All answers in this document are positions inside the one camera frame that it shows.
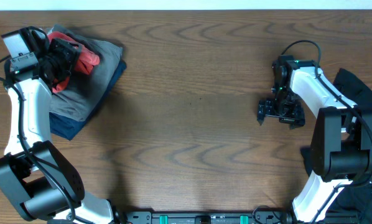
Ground red printed t-shirt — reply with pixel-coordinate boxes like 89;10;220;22
47;31;100;93

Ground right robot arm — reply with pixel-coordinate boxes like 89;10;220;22
257;54;372;223

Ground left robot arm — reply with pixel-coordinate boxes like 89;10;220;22
0;26;119;223

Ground folded grey shorts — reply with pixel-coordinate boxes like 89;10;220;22
49;24;123;121

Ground folded navy garment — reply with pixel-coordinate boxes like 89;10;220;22
49;60;127;141

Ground black garment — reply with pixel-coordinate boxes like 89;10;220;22
300;68;372;224

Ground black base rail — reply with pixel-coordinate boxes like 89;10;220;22
114;205;302;224

